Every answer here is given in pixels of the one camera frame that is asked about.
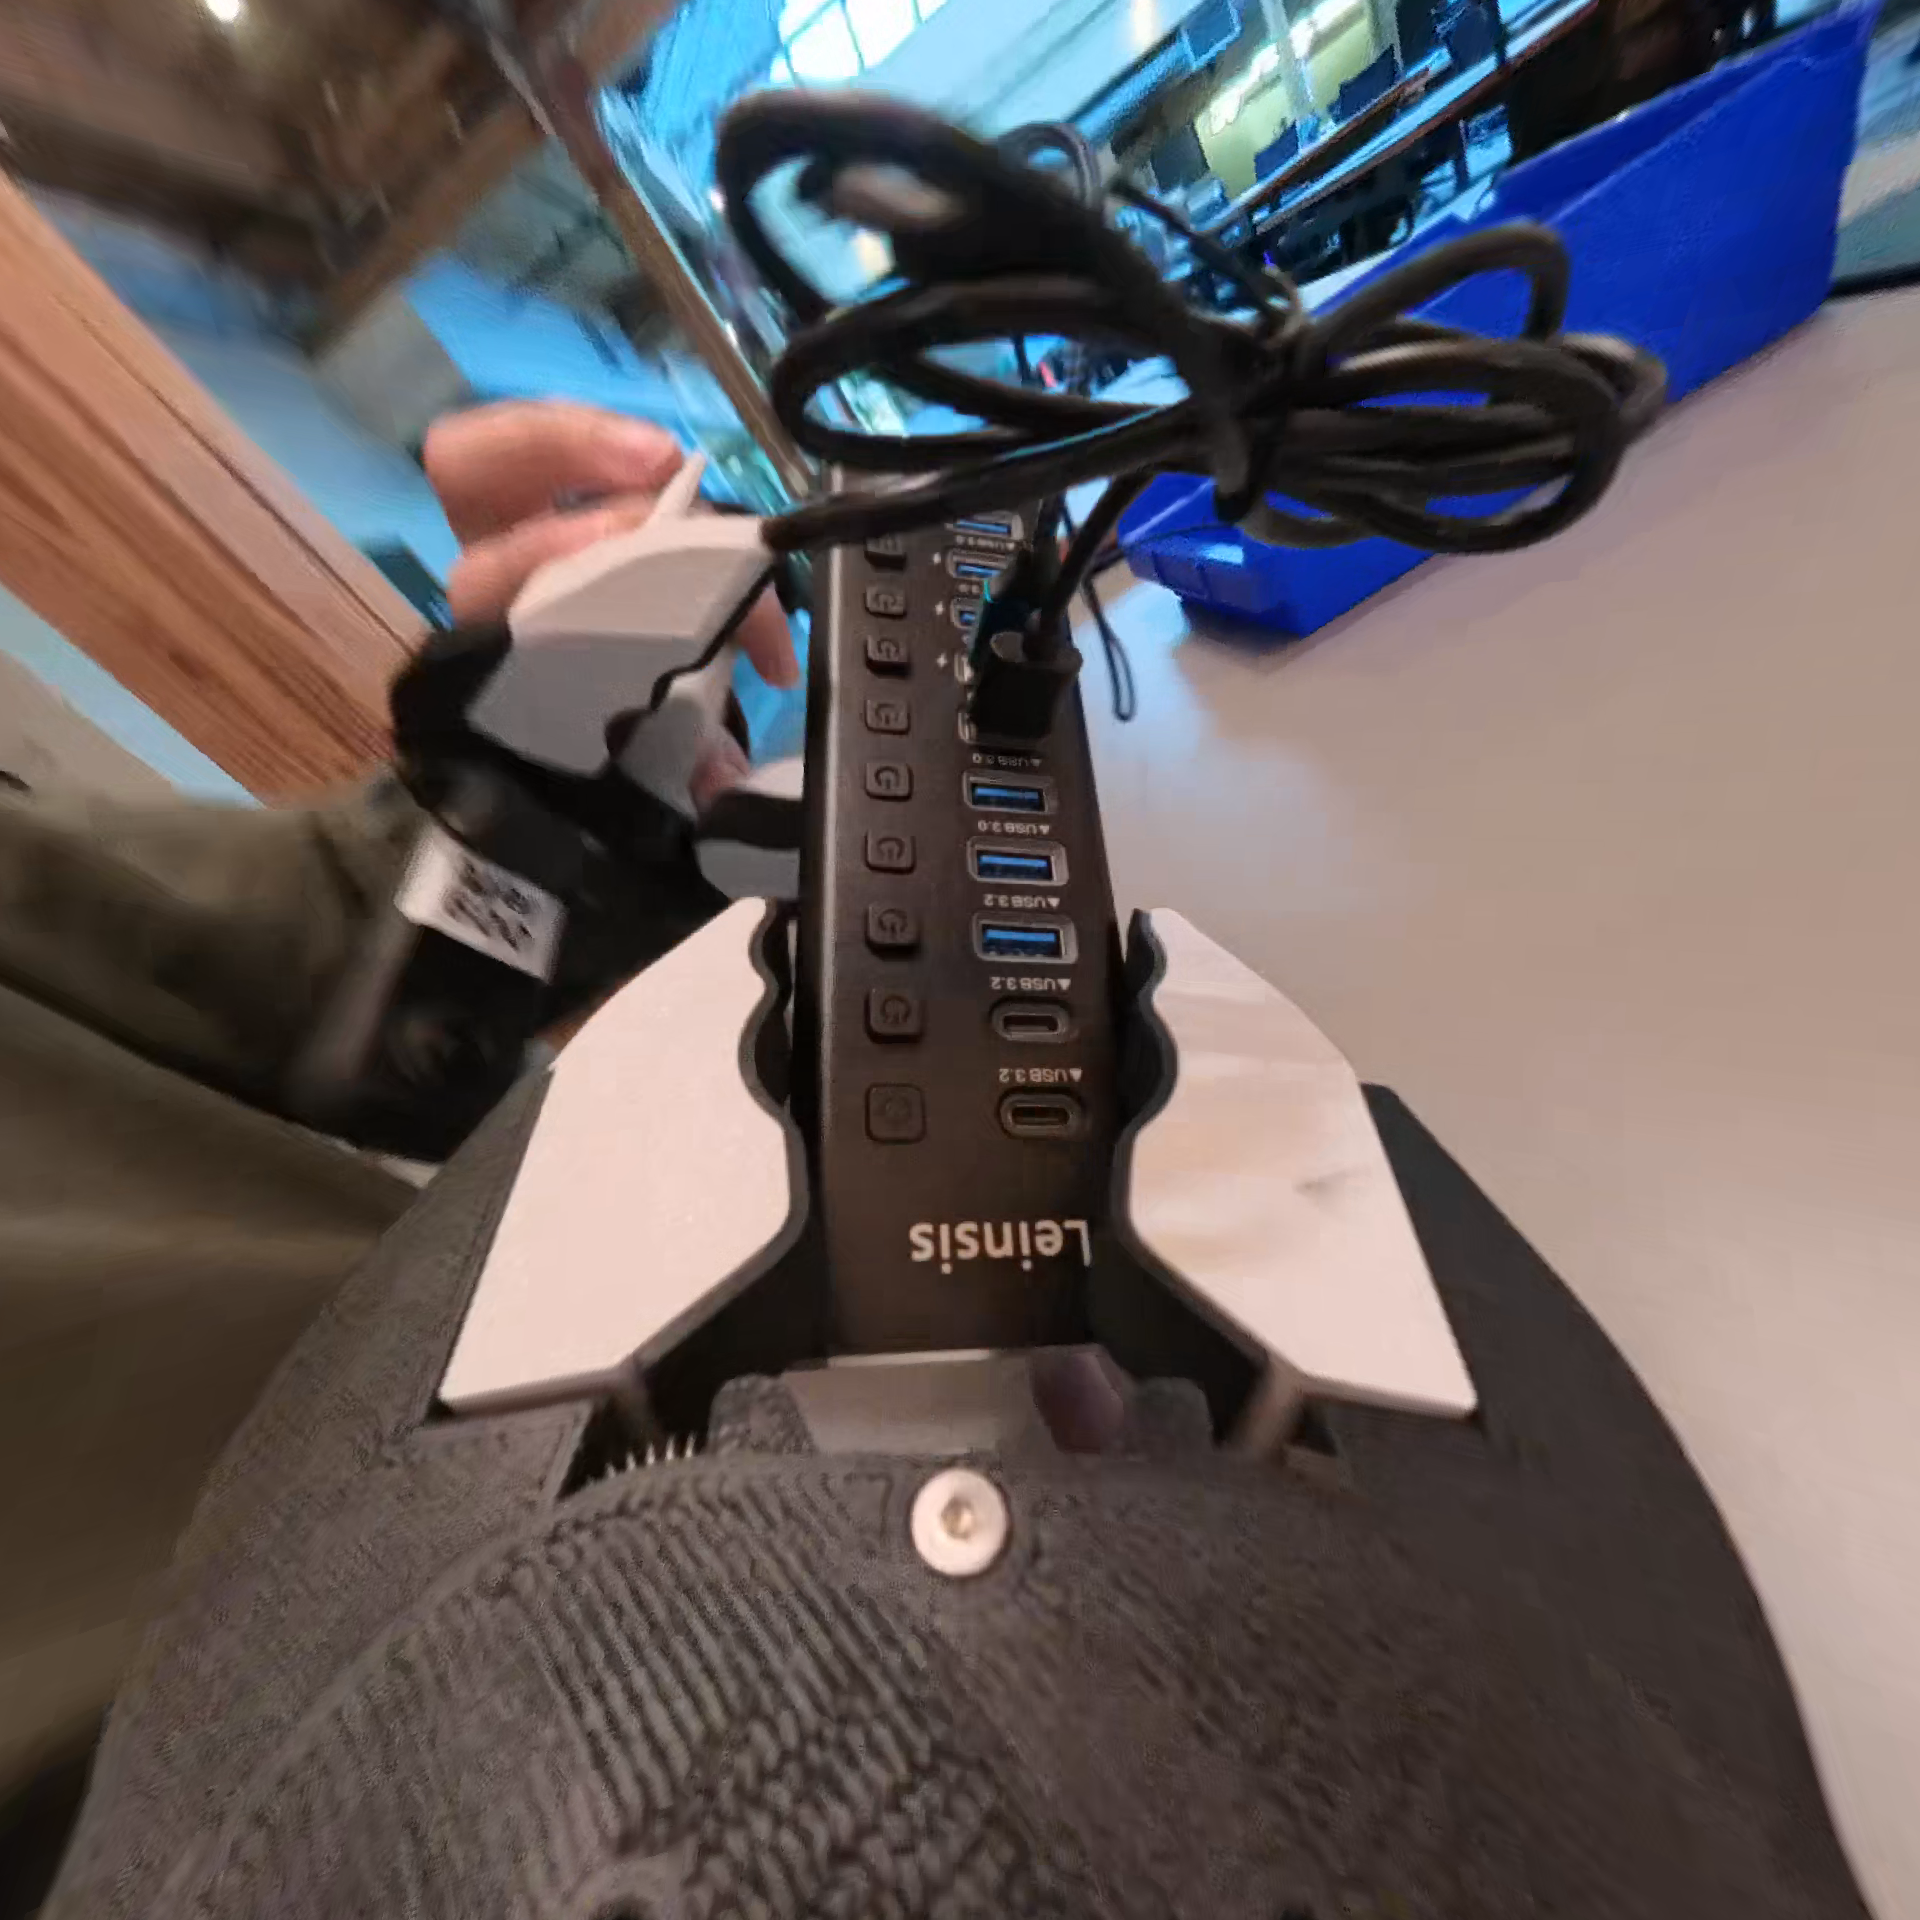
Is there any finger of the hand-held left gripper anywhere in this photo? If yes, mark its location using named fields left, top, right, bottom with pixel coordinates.
left=612, top=657, right=755, bottom=825
left=468, top=509, right=784, bottom=741

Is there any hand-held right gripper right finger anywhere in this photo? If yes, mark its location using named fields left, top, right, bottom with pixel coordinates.
left=1100, top=904, right=1481, bottom=1453

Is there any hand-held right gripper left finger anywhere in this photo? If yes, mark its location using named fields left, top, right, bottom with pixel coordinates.
left=435, top=896, right=828, bottom=1450

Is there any large black USB hub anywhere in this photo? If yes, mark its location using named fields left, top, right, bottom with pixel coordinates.
left=787, top=464, right=1135, bottom=1361

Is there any black cable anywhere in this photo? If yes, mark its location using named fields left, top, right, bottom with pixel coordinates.
left=717, top=90, right=1672, bottom=736

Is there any blue plastic bin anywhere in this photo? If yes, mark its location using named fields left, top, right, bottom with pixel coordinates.
left=1119, top=0, right=1884, bottom=641

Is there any grey desk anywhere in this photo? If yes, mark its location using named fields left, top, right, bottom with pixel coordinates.
left=1049, top=287, right=1920, bottom=1920

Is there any person's left hand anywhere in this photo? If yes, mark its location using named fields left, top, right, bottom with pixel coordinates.
left=424, top=403, right=805, bottom=692

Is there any wooden beam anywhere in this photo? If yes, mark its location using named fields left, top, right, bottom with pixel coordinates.
left=0, top=164, right=437, bottom=804

